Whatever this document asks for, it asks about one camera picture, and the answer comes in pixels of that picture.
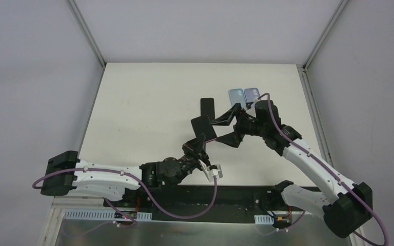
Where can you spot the light blue phone case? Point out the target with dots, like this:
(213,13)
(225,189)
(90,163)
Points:
(237,96)

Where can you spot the right aluminium frame post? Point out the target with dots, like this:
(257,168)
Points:
(325,33)

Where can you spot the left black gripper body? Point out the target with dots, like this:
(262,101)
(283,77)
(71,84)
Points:
(194,154)

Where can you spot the purple phone case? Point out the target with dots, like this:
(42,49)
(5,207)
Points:
(251,93)

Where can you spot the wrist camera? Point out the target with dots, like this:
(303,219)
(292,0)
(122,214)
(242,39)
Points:
(251,104)
(214,171)

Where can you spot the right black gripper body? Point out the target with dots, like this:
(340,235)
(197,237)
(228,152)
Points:
(236,125)

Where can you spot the purple-edged black smartphone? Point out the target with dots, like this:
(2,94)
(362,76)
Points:
(202,125)

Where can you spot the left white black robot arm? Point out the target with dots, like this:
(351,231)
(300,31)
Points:
(66,173)

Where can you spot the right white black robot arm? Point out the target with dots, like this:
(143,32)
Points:
(341,203)

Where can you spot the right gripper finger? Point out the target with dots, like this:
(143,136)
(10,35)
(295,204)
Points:
(232,139)
(226,118)

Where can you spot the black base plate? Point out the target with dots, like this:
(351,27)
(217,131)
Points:
(228,204)

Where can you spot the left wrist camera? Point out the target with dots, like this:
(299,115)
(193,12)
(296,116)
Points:
(214,171)

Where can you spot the aluminium frame post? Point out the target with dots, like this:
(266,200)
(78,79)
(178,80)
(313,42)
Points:
(83,26)
(325,33)

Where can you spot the left aluminium frame post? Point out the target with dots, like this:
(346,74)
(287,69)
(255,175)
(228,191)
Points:
(83,26)

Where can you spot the right white cable duct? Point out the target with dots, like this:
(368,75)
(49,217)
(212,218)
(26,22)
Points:
(263,219)

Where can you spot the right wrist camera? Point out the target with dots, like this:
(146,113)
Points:
(251,104)

